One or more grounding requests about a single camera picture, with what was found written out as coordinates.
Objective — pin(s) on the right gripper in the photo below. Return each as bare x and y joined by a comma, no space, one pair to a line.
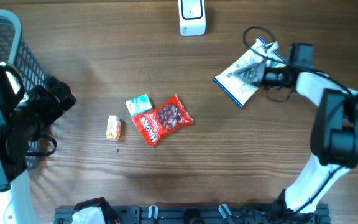
257,75

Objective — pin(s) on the white blue-edged packet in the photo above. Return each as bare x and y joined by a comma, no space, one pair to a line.
234,81

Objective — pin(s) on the red Hacks candy bag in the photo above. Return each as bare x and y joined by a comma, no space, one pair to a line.
155,124

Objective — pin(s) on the teal white small box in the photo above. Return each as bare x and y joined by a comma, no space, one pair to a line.
139,105

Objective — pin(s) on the orange white small box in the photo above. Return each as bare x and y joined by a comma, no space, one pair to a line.
113,130

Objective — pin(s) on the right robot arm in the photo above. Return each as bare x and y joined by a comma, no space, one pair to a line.
334,136

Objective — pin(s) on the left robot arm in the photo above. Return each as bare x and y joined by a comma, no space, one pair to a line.
24,115

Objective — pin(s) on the white barcode scanner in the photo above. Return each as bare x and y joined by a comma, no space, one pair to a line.
192,17

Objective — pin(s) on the grey plastic shopping basket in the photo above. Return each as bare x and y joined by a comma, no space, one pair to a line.
15,51

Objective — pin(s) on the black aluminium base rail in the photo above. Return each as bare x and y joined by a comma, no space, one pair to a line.
249,214

